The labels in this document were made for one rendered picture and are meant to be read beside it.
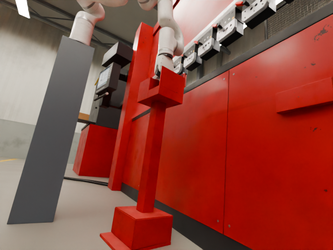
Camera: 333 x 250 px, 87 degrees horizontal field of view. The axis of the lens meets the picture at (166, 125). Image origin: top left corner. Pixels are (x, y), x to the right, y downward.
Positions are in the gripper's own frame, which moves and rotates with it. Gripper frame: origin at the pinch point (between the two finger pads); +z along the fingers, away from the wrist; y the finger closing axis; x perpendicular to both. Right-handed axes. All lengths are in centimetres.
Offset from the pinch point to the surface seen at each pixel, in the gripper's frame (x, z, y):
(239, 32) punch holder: 21, -40, -40
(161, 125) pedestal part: -2.2, 21.1, -1.4
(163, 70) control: 4.9, -5.0, 4.4
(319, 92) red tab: 59, 17, -9
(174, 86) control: 4.9, 1.2, -3.2
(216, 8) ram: 4, -71, -41
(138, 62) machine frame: -129, -87, -53
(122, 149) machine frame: -130, 31, -42
